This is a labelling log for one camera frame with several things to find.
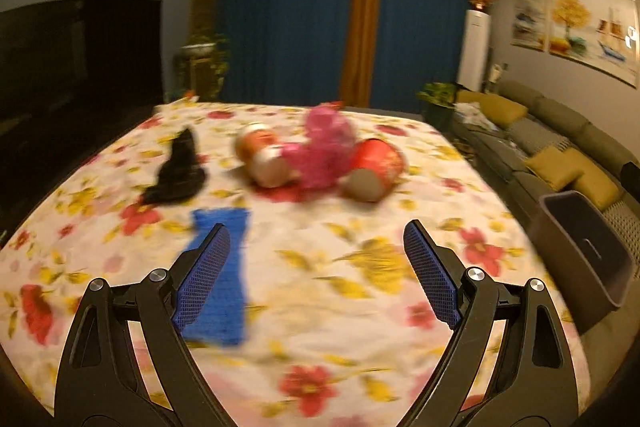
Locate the dark plastic bin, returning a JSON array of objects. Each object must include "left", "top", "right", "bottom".
[{"left": 539, "top": 190, "right": 635, "bottom": 333}]

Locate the grey sofa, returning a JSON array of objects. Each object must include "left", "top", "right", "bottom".
[{"left": 452, "top": 79, "right": 640, "bottom": 258}]

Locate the black television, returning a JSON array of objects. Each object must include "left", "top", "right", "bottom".
[{"left": 0, "top": 0, "right": 166, "bottom": 228}]

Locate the orange curtain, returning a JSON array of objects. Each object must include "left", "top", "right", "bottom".
[{"left": 342, "top": 0, "right": 385, "bottom": 108}]

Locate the white cloth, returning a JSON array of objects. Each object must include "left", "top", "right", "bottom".
[{"left": 452, "top": 102, "right": 488, "bottom": 125}]

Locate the blue curtain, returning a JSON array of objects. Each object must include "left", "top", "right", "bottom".
[
  {"left": 220, "top": 0, "right": 361, "bottom": 108},
  {"left": 370, "top": 0, "right": 488, "bottom": 112}
]

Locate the floral printed tablecloth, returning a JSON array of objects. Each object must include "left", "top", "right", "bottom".
[{"left": 0, "top": 99, "right": 591, "bottom": 427}]

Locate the black cloth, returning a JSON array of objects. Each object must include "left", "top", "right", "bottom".
[{"left": 142, "top": 127, "right": 207, "bottom": 202}]

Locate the apple print paper cup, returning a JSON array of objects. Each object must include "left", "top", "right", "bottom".
[{"left": 235, "top": 123, "right": 301, "bottom": 188}]

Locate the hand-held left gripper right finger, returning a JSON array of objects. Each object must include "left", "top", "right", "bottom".
[{"left": 402, "top": 219, "right": 583, "bottom": 427}]

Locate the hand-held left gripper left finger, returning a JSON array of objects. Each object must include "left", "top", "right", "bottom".
[{"left": 55, "top": 223, "right": 232, "bottom": 427}]

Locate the potted plant in green pot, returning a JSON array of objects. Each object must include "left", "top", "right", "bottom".
[{"left": 417, "top": 82, "right": 458, "bottom": 132}]

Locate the black white patterned cushion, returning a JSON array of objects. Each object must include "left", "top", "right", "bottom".
[
  {"left": 602, "top": 199, "right": 640, "bottom": 253},
  {"left": 510, "top": 117, "right": 571, "bottom": 152}
]

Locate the yellow cushion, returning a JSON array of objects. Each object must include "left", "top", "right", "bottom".
[
  {"left": 480, "top": 96, "right": 530, "bottom": 128},
  {"left": 524, "top": 146, "right": 581, "bottom": 185},
  {"left": 570, "top": 167, "right": 621, "bottom": 210}
]

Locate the red paper cup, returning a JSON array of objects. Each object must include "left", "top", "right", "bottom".
[{"left": 340, "top": 138, "right": 407, "bottom": 202}]

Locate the trailing plant in white pot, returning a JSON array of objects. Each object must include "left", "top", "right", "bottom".
[{"left": 177, "top": 32, "right": 231, "bottom": 100}]

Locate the wooden plant stand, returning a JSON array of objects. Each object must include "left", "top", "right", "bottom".
[{"left": 190, "top": 57, "right": 216, "bottom": 100}]

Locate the blue cloth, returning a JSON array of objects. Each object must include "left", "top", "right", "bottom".
[{"left": 181, "top": 207, "right": 251, "bottom": 348}]

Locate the small landscape painting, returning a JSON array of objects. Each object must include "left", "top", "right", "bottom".
[{"left": 511, "top": 0, "right": 551, "bottom": 52}]

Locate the white standing air conditioner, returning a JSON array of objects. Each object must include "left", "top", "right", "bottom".
[{"left": 456, "top": 9, "right": 492, "bottom": 92}]

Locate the sailboat and tree painting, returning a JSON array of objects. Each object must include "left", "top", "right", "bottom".
[{"left": 547, "top": 0, "right": 640, "bottom": 88}]

